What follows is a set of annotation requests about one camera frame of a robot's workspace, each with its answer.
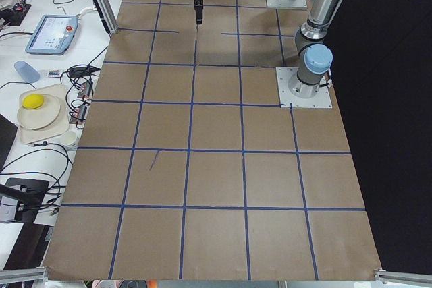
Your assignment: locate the yellow lemon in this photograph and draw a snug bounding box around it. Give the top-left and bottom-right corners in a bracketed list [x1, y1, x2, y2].
[22, 94, 45, 109]

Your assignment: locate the small remote control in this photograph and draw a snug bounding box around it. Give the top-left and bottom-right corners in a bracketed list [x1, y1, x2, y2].
[46, 69, 63, 78]

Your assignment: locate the translucent blue cup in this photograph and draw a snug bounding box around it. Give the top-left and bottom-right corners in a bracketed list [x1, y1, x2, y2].
[14, 61, 40, 83]

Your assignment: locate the white paper cup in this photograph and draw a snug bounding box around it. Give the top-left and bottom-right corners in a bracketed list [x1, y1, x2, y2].
[60, 131, 80, 150]

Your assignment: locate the beige plate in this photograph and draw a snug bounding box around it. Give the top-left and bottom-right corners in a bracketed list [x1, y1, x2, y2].
[17, 94, 61, 129]

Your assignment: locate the beige tray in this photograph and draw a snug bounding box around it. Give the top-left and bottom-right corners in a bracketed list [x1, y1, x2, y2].
[17, 84, 69, 144]

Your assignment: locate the brown paper table mat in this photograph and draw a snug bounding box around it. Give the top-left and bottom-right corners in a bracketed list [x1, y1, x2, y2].
[44, 0, 380, 280]

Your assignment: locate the blue teach pendant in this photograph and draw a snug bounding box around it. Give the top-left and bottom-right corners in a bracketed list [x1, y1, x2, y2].
[25, 15, 78, 55]

